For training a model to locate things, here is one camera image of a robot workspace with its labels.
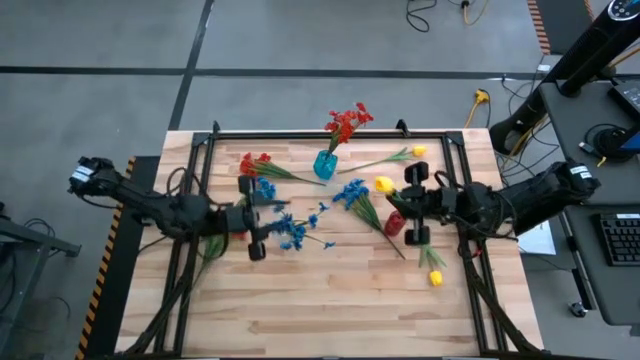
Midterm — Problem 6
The grey desk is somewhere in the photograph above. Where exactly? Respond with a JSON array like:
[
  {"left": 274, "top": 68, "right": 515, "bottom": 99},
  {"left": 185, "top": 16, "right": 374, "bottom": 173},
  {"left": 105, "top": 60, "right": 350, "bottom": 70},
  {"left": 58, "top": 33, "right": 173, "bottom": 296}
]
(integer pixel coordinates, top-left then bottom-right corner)
[{"left": 538, "top": 74, "right": 640, "bottom": 329}]

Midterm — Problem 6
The teal glass vase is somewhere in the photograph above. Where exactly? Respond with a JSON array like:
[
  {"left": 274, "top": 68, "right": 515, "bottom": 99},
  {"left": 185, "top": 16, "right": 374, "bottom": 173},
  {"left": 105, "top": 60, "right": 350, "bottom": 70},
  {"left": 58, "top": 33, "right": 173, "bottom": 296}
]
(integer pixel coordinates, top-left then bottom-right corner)
[{"left": 313, "top": 149, "right": 339, "bottom": 181}]

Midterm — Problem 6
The black floor cable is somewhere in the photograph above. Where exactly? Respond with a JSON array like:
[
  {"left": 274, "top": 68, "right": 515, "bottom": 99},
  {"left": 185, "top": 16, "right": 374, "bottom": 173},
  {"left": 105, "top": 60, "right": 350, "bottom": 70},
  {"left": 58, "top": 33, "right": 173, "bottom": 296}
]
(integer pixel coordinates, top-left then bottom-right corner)
[{"left": 404, "top": 0, "right": 439, "bottom": 34}]

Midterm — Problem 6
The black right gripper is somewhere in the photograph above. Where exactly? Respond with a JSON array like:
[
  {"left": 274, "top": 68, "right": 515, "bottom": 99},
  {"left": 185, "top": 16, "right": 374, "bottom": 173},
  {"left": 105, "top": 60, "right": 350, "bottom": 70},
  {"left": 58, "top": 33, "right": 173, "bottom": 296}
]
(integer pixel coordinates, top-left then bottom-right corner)
[{"left": 394, "top": 160, "right": 459, "bottom": 247}]

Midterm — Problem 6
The yellow artificial tulip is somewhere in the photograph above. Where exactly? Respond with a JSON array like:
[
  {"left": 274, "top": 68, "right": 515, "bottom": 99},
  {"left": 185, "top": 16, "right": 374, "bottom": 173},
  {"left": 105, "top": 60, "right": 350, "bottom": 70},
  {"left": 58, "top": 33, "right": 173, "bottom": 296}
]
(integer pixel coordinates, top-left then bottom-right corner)
[
  {"left": 374, "top": 174, "right": 404, "bottom": 204},
  {"left": 337, "top": 144, "right": 429, "bottom": 175},
  {"left": 418, "top": 243, "right": 449, "bottom": 288}
]

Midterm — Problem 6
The black hazard-striped floor mat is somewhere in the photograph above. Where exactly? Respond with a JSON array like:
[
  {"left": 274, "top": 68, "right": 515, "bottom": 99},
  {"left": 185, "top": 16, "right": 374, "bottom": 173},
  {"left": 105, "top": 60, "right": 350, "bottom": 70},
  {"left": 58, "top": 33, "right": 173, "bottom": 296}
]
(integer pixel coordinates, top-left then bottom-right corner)
[{"left": 74, "top": 155, "right": 162, "bottom": 360}]

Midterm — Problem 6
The black coiled desk cable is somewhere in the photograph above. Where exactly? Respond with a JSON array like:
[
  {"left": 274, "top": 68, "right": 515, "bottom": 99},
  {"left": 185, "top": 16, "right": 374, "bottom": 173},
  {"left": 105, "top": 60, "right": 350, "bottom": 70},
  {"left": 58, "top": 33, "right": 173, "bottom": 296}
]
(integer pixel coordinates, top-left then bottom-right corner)
[{"left": 582, "top": 122, "right": 640, "bottom": 164}]

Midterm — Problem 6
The black keyboard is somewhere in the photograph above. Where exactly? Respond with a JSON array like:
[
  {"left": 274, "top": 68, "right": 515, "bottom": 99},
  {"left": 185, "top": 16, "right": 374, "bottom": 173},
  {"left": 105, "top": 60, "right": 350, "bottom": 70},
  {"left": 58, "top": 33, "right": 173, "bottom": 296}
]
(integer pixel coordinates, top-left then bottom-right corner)
[{"left": 597, "top": 212, "right": 640, "bottom": 268}]

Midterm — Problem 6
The white paper sheet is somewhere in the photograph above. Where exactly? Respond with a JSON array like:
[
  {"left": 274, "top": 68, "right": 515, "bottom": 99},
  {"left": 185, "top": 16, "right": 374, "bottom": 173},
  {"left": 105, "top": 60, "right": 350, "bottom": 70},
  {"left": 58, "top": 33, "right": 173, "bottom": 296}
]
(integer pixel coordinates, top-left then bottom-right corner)
[{"left": 518, "top": 222, "right": 558, "bottom": 257}]

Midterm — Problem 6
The blue artificial flower sprig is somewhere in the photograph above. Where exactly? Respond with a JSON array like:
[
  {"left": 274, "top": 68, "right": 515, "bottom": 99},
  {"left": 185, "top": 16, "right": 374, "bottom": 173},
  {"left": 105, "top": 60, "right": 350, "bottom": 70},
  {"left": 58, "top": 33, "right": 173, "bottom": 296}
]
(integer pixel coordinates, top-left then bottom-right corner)
[
  {"left": 332, "top": 178, "right": 407, "bottom": 261},
  {"left": 272, "top": 201, "right": 337, "bottom": 252},
  {"left": 238, "top": 177, "right": 278, "bottom": 207}
]

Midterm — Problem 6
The red ribbed glass vase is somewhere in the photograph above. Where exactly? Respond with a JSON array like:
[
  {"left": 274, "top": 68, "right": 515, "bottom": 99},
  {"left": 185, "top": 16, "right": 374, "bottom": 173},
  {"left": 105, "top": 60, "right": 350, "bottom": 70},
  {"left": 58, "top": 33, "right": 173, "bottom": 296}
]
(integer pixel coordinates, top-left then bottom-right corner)
[{"left": 383, "top": 209, "right": 407, "bottom": 239}]

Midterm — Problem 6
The black aluminium table frame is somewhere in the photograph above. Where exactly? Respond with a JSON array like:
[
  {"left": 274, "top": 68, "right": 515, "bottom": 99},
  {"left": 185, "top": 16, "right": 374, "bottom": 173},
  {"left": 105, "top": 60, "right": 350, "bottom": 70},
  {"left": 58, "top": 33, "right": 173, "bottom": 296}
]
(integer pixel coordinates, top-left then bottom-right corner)
[{"left": 119, "top": 119, "right": 541, "bottom": 360}]

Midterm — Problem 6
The grey metal side table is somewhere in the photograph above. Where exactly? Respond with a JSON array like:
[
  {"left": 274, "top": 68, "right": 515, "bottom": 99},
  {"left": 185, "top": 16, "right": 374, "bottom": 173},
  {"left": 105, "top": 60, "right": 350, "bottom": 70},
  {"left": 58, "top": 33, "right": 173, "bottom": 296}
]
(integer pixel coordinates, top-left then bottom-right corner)
[{"left": 0, "top": 199, "right": 82, "bottom": 360}]

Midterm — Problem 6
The orange black striped strip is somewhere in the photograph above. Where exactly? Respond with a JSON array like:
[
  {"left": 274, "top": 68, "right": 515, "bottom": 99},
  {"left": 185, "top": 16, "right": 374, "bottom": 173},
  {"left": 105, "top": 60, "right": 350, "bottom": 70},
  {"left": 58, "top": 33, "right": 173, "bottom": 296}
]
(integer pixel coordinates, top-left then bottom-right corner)
[{"left": 527, "top": 0, "right": 552, "bottom": 55}]

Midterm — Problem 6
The black tower fan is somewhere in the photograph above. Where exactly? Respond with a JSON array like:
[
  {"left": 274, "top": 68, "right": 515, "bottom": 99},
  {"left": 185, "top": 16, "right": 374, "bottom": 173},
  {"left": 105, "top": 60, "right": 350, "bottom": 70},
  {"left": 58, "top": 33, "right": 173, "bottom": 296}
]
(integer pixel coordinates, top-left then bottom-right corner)
[{"left": 488, "top": 0, "right": 640, "bottom": 157}]

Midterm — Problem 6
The yellow floor cable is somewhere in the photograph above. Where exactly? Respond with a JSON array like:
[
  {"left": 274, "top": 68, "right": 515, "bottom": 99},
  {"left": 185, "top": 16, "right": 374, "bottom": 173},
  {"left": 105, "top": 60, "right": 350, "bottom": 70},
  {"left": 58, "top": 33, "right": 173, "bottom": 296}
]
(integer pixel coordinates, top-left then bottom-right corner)
[{"left": 459, "top": 0, "right": 490, "bottom": 26}]

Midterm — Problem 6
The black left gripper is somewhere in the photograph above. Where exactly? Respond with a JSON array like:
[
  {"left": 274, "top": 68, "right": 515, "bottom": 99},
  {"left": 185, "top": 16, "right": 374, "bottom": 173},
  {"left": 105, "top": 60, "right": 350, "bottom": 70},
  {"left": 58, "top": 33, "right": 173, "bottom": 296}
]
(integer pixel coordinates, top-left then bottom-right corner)
[{"left": 222, "top": 174, "right": 290, "bottom": 262}]

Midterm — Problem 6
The yellow plug with cable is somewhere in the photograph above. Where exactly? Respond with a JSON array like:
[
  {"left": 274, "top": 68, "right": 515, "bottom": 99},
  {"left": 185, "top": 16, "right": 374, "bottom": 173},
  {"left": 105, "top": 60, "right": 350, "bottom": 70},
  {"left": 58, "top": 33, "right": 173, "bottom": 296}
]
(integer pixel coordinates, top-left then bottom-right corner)
[{"left": 463, "top": 88, "right": 490, "bottom": 129}]

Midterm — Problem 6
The clear faceted glass vase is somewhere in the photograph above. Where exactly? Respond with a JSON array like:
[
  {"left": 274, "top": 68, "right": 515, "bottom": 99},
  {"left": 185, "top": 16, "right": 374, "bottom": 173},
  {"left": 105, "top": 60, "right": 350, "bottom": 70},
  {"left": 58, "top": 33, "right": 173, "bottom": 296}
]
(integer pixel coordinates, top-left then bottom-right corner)
[{"left": 272, "top": 212, "right": 306, "bottom": 246}]

